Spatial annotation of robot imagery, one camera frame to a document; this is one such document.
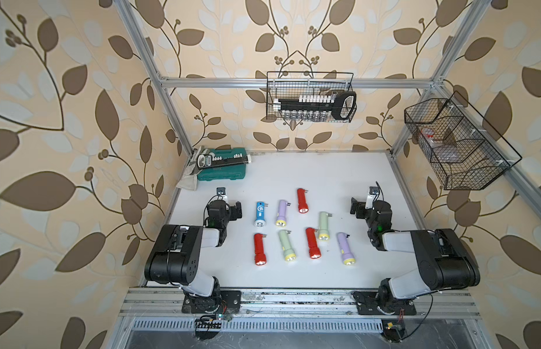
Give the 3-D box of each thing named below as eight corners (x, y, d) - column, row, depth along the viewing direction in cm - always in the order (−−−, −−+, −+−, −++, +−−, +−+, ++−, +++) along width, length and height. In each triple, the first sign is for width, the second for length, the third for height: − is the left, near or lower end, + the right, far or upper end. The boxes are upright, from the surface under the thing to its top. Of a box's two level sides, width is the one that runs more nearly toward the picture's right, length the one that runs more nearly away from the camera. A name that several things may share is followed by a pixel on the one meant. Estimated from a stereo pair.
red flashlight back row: (298, 213, 98) (298, 211, 96) (296, 190, 106) (297, 187, 105) (309, 213, 98) (309, 211, 96) (307, 190, 106) (307, 187, 105)
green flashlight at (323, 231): (318, 239, 90) (319, 237, 88) (318, 213, 98) (319, 210, 96) (328, 240, 90) (329, 238, 88) (327, 214, 98) (328, 211, 96)
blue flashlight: (254, 227, 94) (254, 224, 92) (256, 204, 101) (255, 201, 99) (265, 227, 94) (265, 224, 92) (266, 204, 101) (266, 201, 99)
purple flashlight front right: (342, 265, 84) (343, 263, 82) (336, 234, 92) (338, 232, 90) (354, 265, 84) (356, 263, 82) (348, 234, 92) (349, 232, 90)
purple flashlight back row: (274, 226, 94) (274, 223, 92) (279, 201, 102) (279, 198, 100) (287, 227, 94) (287, 225, 92) (290, 203, 102) (291, 200, 100)
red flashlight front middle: (308, 258, 85) (308, 256, 84) (305, 230, 93) (306, 227, 91) (320, 258, 85) (321, 256, 84) (317, 230, 93) (317, 227, 91)
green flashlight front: (284, 262, 85) (284, 260, 83) (278, 233, 92) (278, 230, 90) (296, 259, 85) (297, 257, 83) (289, 231, 93) (289, 228, 91)
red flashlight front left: (252, 265, 85) (251, 263, 83) (254, 235, 92) (254, 233, 90) (266, 265, 85) (266, 263, 83) (267, 235, 92) (267, 233, 90)
